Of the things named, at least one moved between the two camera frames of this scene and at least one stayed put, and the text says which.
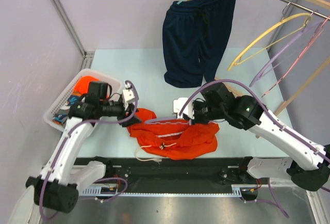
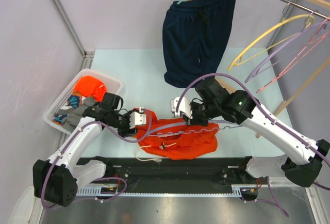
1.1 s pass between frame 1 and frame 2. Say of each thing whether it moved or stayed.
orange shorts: stayed
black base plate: stayed
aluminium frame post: stayed
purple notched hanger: moved
